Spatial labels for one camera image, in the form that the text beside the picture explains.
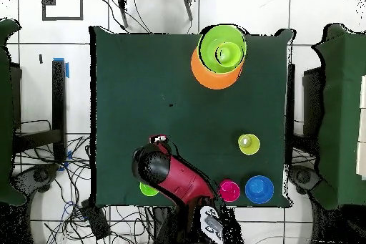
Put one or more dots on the blue bowl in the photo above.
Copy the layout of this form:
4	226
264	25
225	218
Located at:
258	189

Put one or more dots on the green bowl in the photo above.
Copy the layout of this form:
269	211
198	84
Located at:
208	43

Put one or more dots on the black power box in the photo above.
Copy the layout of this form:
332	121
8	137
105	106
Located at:
95	219

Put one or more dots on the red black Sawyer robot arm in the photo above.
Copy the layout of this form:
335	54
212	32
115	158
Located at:
183	178

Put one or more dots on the blue tape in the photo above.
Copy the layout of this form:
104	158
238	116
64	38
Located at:
67	70

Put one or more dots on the green cloth covered table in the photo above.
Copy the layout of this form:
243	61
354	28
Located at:
343	83
7	112

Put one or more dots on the dark green tablecloth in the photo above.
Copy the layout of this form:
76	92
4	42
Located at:
143	83

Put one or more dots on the black stand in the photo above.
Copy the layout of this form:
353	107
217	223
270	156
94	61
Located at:
58	98

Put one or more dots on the green cup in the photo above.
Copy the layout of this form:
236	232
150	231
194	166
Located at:
147	191

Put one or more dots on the black post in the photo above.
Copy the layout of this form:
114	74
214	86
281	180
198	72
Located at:
291	98

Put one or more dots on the large orange bowl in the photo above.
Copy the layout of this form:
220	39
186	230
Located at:
211	79

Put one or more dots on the pink cup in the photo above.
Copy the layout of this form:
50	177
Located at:
229	192

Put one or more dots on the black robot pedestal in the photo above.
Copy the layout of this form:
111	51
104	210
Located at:
163	224

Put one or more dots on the small black object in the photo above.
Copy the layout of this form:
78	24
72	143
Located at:
41	58

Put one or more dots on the yellow cup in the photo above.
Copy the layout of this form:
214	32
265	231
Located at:
248	144

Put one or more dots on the lime cup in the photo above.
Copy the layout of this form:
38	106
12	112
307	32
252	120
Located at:
228	53

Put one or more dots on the white box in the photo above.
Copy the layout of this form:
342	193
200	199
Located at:
362	126

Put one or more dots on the dark grey chair base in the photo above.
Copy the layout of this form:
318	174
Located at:
303	176
37	176

